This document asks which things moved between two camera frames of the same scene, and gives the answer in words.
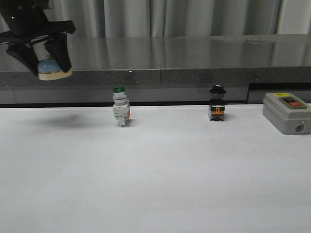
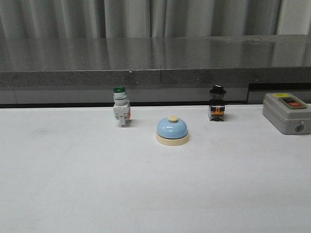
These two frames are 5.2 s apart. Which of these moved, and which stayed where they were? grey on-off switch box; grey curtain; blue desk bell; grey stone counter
Moved: blue desk bell
Stayed: grey on-off switch box; grey curtain; grey stone counter
